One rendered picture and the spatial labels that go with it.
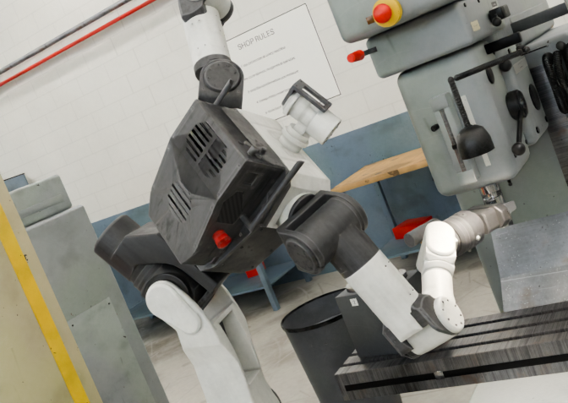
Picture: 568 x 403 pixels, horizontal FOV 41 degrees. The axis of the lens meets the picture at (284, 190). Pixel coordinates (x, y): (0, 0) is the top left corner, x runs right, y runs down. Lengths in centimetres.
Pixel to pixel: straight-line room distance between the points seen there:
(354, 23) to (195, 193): 51
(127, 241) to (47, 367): 127
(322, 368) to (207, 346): 209
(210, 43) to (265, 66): 515
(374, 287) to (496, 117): 53
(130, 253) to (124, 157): 641
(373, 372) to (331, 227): 72
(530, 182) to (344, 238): 93
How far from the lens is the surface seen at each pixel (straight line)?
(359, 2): 166
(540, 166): 223
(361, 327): 211
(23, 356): 284
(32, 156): 903
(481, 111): 175
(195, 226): 149
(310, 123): 154
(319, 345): 368
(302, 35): 669
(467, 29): 170
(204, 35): 178
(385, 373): 205
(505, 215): 182
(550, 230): 226
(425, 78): 177
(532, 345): 189
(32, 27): 860
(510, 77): 192
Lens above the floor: 167
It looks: 6 degrees down
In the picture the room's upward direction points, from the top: 22 degrees counter-clockwise
